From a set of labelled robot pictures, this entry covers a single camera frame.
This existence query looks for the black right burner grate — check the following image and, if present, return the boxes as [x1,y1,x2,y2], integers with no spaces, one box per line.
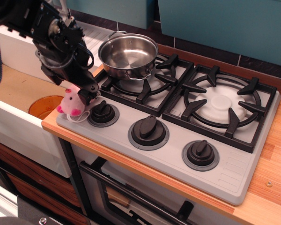
[163,65,278,153]

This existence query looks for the black right stove knob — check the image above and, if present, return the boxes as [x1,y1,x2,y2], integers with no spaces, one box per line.
[182,140,220,172]

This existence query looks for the black stove knob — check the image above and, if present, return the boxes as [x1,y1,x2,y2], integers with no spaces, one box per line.
[182,140,220,172]
[128,115,170,151]
[87,100,119,128]

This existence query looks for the black left stove knob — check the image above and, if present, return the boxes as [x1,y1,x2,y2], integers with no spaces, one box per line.
[87,100,119,128]

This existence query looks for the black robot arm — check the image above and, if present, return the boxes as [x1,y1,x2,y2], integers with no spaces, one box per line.
[0,0,99,105]

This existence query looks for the wooden drawer cabinet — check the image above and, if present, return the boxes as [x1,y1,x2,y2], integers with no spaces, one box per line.
[0,143,90,225]

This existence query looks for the black left burner grate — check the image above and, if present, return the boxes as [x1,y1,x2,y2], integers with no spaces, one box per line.
[95,54,194,117]

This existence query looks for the black middle stove knob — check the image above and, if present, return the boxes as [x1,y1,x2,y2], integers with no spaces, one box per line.
[128,115,170,151]

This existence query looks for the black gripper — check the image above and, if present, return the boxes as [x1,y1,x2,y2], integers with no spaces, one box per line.
[40,55,99,105]

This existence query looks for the grey toy stove top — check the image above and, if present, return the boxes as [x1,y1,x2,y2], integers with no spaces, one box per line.
[56,89,281,205]

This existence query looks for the white toy sink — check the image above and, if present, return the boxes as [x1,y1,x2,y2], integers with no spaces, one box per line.
[0,21,132,178]

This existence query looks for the stainless steel pan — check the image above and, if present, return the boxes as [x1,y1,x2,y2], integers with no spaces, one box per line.
[98,30,158,80]

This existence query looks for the black burner grate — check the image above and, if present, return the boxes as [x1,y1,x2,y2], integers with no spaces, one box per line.
[163,65,278,153]
[95,54,194,117]

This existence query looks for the pink stuffed pig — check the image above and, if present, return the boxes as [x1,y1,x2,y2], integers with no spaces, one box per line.
[56,84,90,123]

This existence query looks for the oven door with handle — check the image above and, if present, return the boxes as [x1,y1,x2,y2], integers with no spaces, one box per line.
[78,157,219,225]

